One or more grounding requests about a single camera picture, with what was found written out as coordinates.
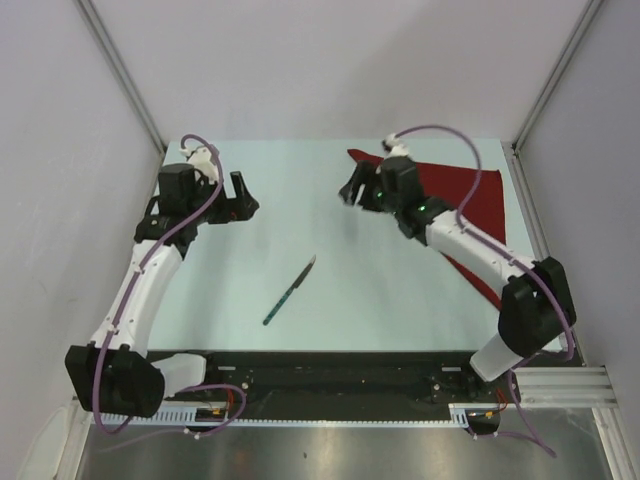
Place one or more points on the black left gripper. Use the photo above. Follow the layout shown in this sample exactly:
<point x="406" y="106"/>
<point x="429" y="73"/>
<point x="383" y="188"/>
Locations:
<point x="239" y="208"/>

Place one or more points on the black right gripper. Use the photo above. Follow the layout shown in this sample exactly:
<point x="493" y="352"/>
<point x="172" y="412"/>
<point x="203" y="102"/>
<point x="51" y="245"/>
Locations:
<point x="365" y="173"/>

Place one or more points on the red cloth napkin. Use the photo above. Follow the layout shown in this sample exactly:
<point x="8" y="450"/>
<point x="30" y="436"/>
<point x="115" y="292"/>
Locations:
<point x="485" y="209"/>

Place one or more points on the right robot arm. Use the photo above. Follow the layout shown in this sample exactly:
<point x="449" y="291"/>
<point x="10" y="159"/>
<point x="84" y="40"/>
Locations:
<point x="536" y="302"/>

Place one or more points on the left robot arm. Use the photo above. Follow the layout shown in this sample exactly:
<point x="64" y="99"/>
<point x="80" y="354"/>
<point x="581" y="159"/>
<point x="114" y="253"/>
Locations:
<point x="112" y="373"/>

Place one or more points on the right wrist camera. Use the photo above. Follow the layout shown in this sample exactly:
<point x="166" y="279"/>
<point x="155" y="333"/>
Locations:
<point x="393" y="146"/>

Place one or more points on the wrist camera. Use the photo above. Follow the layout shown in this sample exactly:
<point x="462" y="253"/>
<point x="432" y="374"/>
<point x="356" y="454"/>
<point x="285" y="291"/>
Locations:
<point x="393" y="146"/>
<point x="202" y="159"/>

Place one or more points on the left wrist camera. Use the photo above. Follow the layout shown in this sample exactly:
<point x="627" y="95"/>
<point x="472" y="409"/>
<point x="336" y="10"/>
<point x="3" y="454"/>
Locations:
<point x="202" y="159"/>

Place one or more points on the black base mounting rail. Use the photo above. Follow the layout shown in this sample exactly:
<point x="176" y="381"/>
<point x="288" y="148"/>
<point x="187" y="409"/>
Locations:
<point x="352" y="387"/>

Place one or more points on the left aluminium frame post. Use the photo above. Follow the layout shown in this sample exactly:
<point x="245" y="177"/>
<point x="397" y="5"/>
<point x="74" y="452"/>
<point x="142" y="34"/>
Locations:
<point x="108" y="48"/>

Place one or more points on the aluminium frame post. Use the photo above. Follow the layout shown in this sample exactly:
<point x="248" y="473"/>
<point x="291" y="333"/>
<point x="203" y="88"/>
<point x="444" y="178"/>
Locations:
<point x="108" y="48"/>
<point x="569" y="50"/>

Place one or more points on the right aluminium frame post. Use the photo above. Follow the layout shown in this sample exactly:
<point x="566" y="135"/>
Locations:
<point x="569" y="50"/>

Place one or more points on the right aluminium table rail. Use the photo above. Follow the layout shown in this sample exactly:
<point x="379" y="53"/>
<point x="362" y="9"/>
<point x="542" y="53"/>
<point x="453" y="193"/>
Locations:
<point x="604" y="418"/>

